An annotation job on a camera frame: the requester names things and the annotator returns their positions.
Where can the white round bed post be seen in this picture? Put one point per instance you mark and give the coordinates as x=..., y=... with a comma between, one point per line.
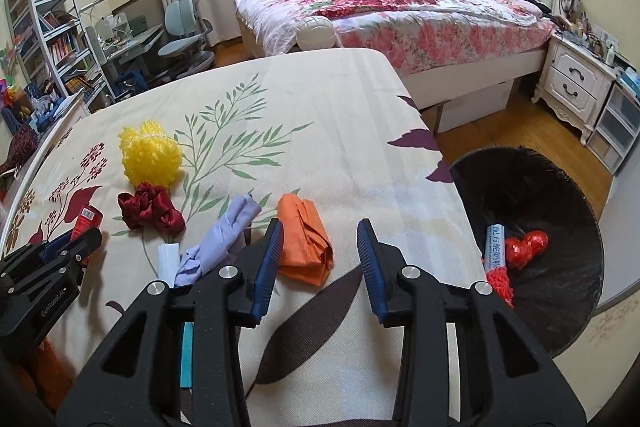
x=316, y=34

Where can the dark red fluffy cloth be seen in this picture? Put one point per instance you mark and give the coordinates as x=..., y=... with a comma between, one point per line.
x=20, y=152

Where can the purple crumpled paper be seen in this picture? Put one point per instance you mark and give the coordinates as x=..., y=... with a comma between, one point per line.
x=235, y=222

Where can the white bookshelf with books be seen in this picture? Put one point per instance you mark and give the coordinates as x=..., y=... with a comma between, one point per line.
x=55, y=42

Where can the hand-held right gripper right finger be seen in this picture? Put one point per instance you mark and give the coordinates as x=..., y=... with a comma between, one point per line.
x=372, y=267

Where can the white printed paper box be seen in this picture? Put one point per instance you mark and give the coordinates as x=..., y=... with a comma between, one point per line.
x=495, y=247

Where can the beige leaf-print tablecloth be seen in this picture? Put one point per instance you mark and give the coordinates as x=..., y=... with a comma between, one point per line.
x=325, y=132

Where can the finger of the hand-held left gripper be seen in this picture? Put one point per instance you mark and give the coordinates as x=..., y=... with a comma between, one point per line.
x=57, y=243
x=75, y=252

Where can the blue plastic crate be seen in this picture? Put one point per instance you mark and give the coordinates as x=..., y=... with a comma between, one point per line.
x=132, y=83

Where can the bin with black bag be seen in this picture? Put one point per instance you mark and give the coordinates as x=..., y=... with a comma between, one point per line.
x=550, y=207

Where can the red bottle with black cap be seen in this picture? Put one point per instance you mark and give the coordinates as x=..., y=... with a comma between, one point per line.
x=87, y=219

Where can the white under-bed box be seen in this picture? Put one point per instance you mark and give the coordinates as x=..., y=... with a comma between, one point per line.
x=475, y=107

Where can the orange paper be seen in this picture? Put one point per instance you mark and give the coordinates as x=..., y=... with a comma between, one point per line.
x=305, y=247

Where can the white and teal tube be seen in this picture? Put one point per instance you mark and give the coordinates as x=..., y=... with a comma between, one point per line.
x=169, y=262

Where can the white nightstand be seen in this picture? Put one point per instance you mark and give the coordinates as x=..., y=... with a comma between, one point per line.
x=570, y=77

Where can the blue grey desk chair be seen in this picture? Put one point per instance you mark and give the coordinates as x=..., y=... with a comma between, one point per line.
x=180, y=14

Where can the red foam net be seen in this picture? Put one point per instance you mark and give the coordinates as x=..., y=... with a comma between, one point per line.
x=500, y=284

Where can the yellow foam net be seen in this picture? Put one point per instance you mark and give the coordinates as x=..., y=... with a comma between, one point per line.
x=150, y=157

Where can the clear plastic drawer unit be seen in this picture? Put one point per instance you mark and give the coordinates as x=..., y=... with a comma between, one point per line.
x=617, y=122

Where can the dark red fabric scrunchie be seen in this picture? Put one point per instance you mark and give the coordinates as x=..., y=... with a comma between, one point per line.
x=150, y=207

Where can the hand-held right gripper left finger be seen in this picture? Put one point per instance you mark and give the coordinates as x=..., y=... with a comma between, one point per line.
x=267, y=267

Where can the red plastic bag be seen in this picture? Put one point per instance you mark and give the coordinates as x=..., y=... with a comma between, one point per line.
x=525, y=249

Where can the clutter of small bottles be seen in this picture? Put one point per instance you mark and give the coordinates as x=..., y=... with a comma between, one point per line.
x=587, y=29

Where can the grey study desk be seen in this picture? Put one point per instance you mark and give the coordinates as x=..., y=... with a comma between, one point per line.
x=130, y=44

